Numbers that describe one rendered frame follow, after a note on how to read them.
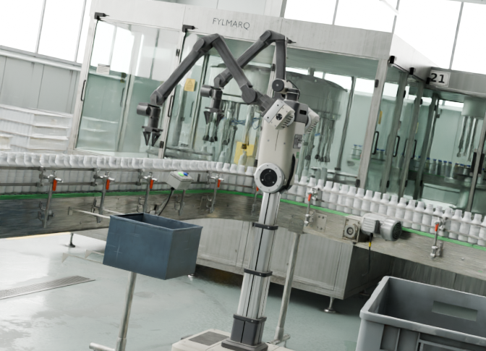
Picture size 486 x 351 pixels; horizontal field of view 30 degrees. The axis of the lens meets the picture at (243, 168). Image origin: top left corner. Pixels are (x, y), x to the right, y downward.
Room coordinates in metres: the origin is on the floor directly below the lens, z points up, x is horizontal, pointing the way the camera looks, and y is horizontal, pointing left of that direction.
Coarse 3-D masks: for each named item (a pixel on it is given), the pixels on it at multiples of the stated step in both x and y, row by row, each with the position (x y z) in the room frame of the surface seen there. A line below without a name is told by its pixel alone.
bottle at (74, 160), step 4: (72, 156) 4.12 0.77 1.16; (76, 156) 4.12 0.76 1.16; (72, 160) 4.12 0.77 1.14; (76, 160) 4.12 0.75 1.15; (72, 164) 4.11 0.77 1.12; (76, 164) 4.12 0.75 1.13; (72, 172) 4.10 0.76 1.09; (76, 172) 4.11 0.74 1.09; (72, 176) 4.11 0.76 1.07; (76, 176) 4.12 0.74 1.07; (72, 180) 4.11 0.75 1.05; (76, 180) 4.12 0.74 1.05; (68, 188) 4.10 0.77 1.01; (72, 188) 4.11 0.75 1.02
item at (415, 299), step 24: (384, 288) 2.37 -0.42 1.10; (408, 288) 2.49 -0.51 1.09; (432, 288) 2.47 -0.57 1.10; (360, 312) 1.95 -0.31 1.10; (384, 312) 2.50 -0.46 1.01; (408, 312) 2.49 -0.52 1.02; (432, 312) 2.47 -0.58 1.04; (480, 312) 2.44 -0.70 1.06; (360, 336) 1.93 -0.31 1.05; (384, 336) 1.93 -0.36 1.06; (408, 336) 1.91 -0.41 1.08; (432, 336) 1.90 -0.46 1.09; (456, 336) 1.88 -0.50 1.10; (480, 336) 2.44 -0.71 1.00
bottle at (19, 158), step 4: (16, 152) 3.73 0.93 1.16; (16, 156) 3.73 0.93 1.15; (20, 156) 3.73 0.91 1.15; (24, 156) 3.75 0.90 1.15; (16, 160) 3.73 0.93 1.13; (20, 160) 3.73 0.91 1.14; (20, 164) 3.72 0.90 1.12; (24, 164) 3.73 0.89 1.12; (16, 172) 3.72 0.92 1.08; (20, 172) 3.72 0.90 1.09; (24, 172) 3.75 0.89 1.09; (16, 176) 3.72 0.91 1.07; (20, 176) 3.72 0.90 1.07; (16, 180) 3.72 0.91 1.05; (20, 180) 3.73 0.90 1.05; (16, 188) 3.72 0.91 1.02; (20, 188) 3.73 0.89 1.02; (16, 192) 3.72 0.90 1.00; (20, 192) 3.74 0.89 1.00
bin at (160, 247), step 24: (120, 216) 4.02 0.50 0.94; (144, 216) 4.22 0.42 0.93; (120, 240) 3.91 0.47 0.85; (144, 240) 3.87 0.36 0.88; (168, 240) 3.83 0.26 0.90; (192, 240) 4.04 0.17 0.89; (120, 264) 3.91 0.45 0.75; (144, 264) 3.87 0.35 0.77; (168, 264) 3.84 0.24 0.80; (192, 264) 4.08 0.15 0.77
